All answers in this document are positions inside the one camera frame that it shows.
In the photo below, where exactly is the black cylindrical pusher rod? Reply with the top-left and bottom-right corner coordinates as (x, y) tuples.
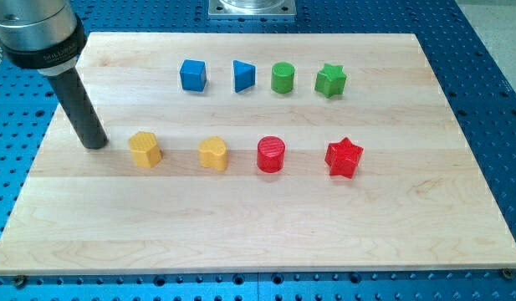
(48, 68), (108, 150)

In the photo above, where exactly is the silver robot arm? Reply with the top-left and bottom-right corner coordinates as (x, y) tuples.
(0, 0), (108, 150)

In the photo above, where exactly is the yellow heart block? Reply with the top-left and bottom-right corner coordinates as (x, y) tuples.
(198, 136), (228, 171)

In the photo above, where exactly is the yellow hexagon block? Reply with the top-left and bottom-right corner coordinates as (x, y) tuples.
(128, 131), (162, 168)

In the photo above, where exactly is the blue cube block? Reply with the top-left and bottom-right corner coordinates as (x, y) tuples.
(179, 59), (207, 92)

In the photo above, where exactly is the wooden board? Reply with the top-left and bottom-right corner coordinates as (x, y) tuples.
(0, 33), (516, 275)

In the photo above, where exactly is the blue triangle block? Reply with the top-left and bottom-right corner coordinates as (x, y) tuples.
(232, 60), (256, 93)

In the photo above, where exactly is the left board stop screw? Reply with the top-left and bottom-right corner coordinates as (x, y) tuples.
(13, 275), (28, 289)

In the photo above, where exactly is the board stop screw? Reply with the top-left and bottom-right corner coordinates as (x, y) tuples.
(500, 268), (514, 280)
(13, 275), (28, 289)

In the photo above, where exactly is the red cylinder block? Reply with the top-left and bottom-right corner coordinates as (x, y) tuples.
(257, 136), (285, 173)

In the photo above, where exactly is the green cylinder block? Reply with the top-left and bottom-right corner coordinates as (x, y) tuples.
(271, 62), (295, 94)

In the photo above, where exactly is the green star block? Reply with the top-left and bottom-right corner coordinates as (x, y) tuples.
(314, 64), (347, 98)

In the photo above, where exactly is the red star block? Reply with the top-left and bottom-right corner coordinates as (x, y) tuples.
(324, 137), (364, 179)

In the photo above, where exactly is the right board stop screw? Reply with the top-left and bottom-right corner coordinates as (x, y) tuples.
(500, 268), (514, 280)

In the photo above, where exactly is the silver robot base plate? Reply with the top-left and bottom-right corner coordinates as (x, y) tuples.
(208, 0), (297, 18)

